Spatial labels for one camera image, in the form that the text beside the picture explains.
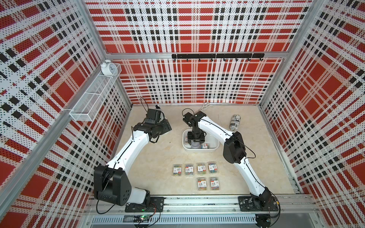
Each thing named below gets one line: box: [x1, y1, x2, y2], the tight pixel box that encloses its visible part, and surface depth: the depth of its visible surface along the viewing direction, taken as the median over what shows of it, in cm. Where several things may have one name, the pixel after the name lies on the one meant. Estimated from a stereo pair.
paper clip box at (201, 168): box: [197, 162, 207, 176], surface depth 86 cm
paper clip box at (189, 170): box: [184, 163, 195, 177], surface depth 86 cm
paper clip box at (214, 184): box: [210, 177, 220, 190], surface depth 80 cm
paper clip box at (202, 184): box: [197, 178, 207, 191], surface depth 80 cm
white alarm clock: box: [100, 58, 119, 76], surface depth 82 cm
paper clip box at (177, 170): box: [172, 164, 182, 176], surface depth 85 cm
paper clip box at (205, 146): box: [201, 143, 211, 149], surface depth 95 cm
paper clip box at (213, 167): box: [208, 162, 218, 174], surface depth 86 cm
